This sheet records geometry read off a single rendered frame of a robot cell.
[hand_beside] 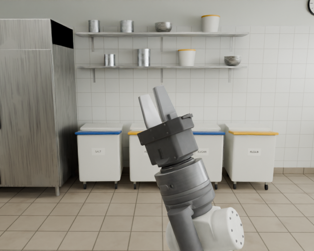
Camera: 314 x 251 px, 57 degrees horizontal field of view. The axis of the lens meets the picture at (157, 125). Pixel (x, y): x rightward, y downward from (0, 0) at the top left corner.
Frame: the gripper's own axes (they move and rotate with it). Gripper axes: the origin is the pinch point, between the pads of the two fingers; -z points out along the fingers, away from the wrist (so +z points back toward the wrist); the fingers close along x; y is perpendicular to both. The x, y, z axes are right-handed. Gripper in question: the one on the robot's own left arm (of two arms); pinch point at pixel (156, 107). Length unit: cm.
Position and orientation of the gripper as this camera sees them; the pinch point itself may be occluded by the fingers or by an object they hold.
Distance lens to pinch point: 50.8
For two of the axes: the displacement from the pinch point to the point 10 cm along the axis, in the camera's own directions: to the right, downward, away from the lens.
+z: 3.4, 9.4, -0.4
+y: -7.5, 2.5, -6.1
